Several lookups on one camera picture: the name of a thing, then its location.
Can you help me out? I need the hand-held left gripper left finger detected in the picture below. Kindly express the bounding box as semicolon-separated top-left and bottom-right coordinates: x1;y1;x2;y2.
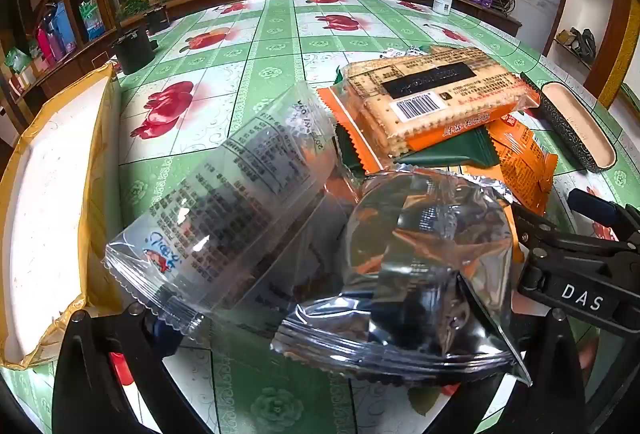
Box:
51;301;201;434

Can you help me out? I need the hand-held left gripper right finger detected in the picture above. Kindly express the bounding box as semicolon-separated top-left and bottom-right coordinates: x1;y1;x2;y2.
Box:
430;304;588;434

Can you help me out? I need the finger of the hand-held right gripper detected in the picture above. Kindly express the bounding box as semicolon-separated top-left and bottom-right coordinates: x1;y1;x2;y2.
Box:
567;188;640;245
507;201;563;247

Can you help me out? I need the orange biscuit packet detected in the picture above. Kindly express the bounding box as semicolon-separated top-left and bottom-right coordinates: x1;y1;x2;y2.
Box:
462;111;558;215

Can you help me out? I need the silver foil snack packet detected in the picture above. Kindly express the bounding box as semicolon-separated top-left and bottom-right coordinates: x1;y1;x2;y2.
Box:
270;166;533;387

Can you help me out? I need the clear printed snack packet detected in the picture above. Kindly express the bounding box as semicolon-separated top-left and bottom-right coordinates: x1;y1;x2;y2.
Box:
102;81;368;340

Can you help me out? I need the black label cracker packet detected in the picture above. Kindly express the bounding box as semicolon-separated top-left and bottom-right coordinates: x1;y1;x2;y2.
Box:
317;46;542;162

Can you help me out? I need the yellow cardboard box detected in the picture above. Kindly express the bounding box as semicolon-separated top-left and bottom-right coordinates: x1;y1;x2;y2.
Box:
0;62;126;370

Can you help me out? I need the dark green snack packet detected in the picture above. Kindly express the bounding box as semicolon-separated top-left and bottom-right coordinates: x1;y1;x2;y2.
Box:
334;121;373;175
395;129;501;169

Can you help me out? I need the black cup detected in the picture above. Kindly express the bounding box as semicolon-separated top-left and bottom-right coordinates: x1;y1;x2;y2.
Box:
111;26;157;75

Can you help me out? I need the green box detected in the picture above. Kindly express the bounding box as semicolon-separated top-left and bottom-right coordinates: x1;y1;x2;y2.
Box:
5;48;33;74

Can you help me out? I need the small black box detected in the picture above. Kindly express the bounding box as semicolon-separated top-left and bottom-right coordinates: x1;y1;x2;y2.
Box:
145;4;171;34

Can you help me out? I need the blue packet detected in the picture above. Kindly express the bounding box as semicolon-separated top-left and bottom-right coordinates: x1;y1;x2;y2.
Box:
50;2;76;54

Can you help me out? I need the light green packet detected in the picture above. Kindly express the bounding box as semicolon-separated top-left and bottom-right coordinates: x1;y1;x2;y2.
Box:
79;0;106;39

